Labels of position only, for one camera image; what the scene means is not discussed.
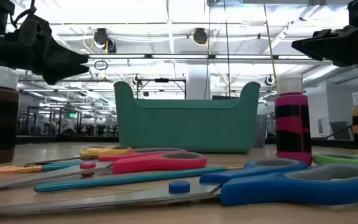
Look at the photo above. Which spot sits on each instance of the black aluminium table frame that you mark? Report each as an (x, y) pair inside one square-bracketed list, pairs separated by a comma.
[(42, 139)]

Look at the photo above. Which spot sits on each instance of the teal plastic bin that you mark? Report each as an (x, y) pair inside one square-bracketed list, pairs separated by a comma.
[(185, 127)]

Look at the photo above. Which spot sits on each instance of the small bottle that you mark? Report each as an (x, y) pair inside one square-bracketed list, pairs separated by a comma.
[(292, 124)]

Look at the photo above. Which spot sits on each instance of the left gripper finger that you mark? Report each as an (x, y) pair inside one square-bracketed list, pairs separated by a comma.
[(54, 51), (64, 73)]

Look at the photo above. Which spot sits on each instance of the black background rig frame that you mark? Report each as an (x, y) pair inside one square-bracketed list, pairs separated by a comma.
[(162, 80)]

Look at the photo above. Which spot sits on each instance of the grey background chair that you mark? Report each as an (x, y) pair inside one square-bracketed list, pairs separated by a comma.
[(340, 130)]

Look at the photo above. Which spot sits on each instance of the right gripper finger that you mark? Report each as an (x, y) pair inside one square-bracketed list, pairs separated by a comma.
[(337, 32), (334, 51)]

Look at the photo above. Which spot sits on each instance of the blue pencils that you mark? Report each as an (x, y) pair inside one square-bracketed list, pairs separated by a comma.
[(26, 169)]

